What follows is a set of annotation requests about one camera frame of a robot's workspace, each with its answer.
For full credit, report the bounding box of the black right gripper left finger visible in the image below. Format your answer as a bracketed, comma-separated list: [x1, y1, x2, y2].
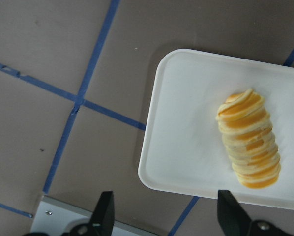
[89, 191, 115, 236]

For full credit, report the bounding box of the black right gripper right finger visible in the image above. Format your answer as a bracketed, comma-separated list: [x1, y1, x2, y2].
[217, 190, 252, 236]

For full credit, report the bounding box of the spiral orange bread roll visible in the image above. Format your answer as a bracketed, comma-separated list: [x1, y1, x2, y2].
[215, 88, 281, 189]

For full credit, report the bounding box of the white rectangular tray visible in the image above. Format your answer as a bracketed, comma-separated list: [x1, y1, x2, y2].
[138, 49, 294, 209]

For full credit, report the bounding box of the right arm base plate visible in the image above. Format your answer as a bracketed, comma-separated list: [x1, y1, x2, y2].
[29, 197, 155, 236]

